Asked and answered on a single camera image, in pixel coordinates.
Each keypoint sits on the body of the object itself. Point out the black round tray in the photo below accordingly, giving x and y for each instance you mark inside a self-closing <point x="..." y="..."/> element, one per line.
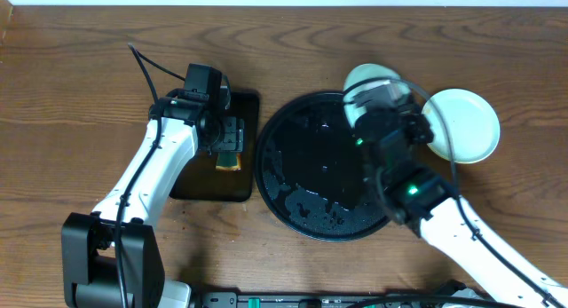
<point x="309" y="171"/>

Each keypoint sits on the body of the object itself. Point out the green and yellow sponge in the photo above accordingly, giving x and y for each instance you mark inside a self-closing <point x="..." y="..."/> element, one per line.
<point x="228" y="161"/>

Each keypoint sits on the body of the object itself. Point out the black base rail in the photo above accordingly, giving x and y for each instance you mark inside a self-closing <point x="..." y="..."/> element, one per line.
<point x="234" y="300"/>

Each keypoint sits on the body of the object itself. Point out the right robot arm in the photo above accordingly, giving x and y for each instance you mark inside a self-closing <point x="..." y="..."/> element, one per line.
<point x="412" y="194"/>

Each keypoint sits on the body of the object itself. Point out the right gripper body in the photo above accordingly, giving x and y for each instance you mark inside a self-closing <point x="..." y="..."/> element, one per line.
<point x="417" y="130"/>

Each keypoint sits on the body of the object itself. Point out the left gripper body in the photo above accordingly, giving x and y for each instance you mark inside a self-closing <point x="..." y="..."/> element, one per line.
<point x="231" y="135"/>

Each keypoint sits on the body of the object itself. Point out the light blue plate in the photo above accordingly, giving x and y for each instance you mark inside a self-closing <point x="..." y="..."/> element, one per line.
<point x="358" y="74"/>
<point x="473" y="125"/>

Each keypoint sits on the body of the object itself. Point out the black rectangular tray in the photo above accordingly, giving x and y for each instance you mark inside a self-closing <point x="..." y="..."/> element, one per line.
<point x="199" y="179"/>

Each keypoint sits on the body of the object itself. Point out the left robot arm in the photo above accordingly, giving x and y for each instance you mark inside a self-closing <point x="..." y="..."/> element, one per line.
<point x="110" y="257"/>

